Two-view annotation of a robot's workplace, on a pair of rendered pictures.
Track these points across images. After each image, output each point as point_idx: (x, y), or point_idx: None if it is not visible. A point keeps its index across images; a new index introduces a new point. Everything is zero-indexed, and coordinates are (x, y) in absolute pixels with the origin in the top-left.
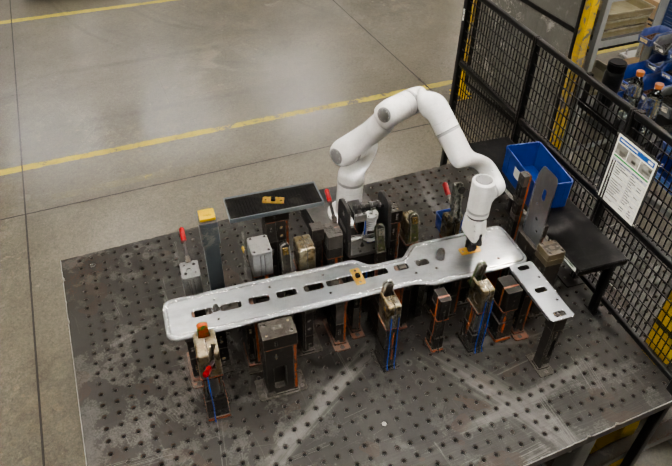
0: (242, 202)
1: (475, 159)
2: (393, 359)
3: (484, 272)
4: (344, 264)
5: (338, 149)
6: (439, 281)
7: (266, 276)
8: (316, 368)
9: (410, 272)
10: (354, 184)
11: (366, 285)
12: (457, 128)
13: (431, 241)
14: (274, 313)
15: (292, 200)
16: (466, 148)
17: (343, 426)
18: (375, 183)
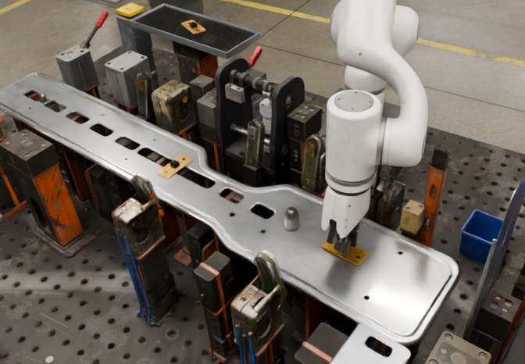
0: (169, 15)
1: (372, 55)
2: (152, 310)
3: (272, 280)
4: (189, 146)
5: (333, 12)
6: (236, 248)
7: (127, 108)
8: (105, 249)
9: (227, 208)
10: (353, 86)
11: (164, 180)
12: None
13: (318, 200)
14: (61, 137)
15: (206, 37)
16: (362, 23)
17: (26, 319)
18: (472, 140)
